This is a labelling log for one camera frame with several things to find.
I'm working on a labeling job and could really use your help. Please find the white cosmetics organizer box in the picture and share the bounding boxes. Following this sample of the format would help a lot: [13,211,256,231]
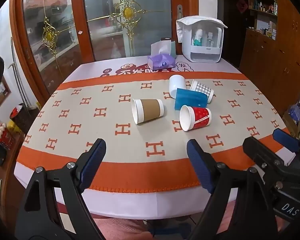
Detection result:
[176,16,228,63]

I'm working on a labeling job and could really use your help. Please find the cardboard box with items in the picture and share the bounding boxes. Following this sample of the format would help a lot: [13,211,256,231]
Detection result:
[282,97,300,140]

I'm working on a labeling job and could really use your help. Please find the blue plastic cup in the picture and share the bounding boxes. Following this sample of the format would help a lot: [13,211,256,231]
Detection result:
[174,88,208,111]

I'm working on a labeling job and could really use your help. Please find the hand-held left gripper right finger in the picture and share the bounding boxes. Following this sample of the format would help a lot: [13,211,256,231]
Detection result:
[186,139,278,240]

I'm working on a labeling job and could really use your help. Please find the white bottle teal label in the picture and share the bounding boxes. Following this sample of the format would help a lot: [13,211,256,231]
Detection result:
[194,29,204,47]

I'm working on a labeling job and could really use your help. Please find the brown sleeve paper cup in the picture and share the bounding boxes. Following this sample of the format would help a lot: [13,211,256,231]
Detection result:
[131,98,165,125]

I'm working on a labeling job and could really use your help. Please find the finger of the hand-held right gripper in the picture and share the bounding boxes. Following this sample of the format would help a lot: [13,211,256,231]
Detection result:
[242,136,287,180]
[273,128,300,157]

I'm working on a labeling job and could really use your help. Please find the purple tissue box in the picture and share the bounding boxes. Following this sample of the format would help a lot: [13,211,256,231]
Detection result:
[147,40,177,71]

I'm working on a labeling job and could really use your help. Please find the metal mop handles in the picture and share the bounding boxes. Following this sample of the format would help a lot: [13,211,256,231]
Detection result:
[8,37,33,112]

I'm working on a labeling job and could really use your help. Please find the red box of white balls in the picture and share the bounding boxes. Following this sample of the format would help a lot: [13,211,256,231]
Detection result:
[0,122,12,151]

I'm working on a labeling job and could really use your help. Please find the grey checkered paper cup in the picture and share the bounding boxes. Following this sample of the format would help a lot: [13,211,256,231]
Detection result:
[189,79,214,104]

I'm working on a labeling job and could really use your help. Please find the red paper wall ornament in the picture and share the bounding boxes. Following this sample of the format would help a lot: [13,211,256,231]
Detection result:
[236,0,248,15]

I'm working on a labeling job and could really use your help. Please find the glass sliding door gold ornament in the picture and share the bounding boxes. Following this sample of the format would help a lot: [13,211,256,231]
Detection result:
[72,0,180,63]
[14,0,95,94]

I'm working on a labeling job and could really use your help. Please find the orange patterned blanket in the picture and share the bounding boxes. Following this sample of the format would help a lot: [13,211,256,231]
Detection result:
[16,72,290,193]

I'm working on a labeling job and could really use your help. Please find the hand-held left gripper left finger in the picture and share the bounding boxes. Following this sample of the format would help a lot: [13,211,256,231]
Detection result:
[14,138,108,240]

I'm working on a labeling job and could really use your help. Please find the dark woven basket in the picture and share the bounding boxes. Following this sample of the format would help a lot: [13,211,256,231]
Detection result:
[9,103,32,136]

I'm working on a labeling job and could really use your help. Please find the red paper cup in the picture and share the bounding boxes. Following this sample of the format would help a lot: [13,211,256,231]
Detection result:
[179,105,212,132]

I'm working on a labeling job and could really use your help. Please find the white cup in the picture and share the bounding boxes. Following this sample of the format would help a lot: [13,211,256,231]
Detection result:
[169,74,186,99]

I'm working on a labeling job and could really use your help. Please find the white printed table cover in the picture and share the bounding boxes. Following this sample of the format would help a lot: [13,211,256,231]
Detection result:
[14,55,294,221]

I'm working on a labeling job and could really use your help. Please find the shelf of bottles and boxes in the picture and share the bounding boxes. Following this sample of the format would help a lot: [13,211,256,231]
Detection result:
[249,0,278,40]

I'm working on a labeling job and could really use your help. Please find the framed picture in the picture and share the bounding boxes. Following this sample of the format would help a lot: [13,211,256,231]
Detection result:
[0,51,12,108]

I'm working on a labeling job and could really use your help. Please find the wooden wall cabinet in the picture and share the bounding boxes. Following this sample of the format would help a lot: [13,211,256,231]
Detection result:
[239,0,300,113]

